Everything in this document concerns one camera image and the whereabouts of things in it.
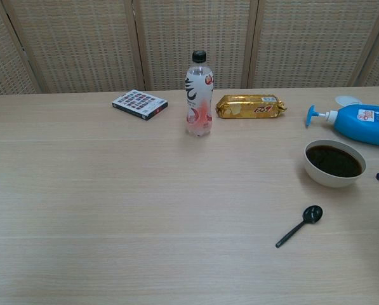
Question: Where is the black plastic spoon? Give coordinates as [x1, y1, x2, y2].
[275, 205, 324, 249]

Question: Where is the clear pink drink bottle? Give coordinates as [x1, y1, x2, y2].
[185, 50, 215, 138]

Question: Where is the woven rattan folding screen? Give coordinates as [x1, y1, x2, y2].
[0, 0, 379, 100]

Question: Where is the gold biscuit packet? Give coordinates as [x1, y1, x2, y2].
[215, 94, 288, 120]

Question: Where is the white round disc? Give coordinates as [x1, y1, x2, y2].
[335, 95, 362, 107]

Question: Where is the playing card box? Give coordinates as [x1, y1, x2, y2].
[111, 89, 169, 121]

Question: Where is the white bowl with dark liquid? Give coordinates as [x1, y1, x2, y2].
[304, 139, 367, 189]

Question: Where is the blue lotion pump bottle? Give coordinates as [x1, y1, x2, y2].
[305, 104, 379, 149]

